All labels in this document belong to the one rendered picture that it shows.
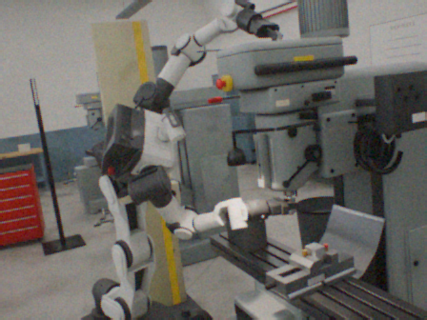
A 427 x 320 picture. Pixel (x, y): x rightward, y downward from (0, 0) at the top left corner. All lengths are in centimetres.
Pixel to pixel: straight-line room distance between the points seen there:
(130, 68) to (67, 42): 741
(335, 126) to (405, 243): 61
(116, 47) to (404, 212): 224
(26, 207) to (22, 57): 516
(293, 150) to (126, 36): 195
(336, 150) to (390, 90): 33
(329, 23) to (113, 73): 185
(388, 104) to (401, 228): 62
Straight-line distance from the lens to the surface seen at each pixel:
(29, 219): 604
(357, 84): 184
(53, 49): 1057
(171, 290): 364
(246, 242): 206
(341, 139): 177
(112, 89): 322
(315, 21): 180
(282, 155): 164
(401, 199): 196
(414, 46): 663
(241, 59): 153
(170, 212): 175
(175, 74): 192
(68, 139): 1050
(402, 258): 203
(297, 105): 163
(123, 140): 168
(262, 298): 190
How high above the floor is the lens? 176
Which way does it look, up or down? 10 degrees down
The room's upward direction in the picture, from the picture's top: 7 degrees counter-clockwise
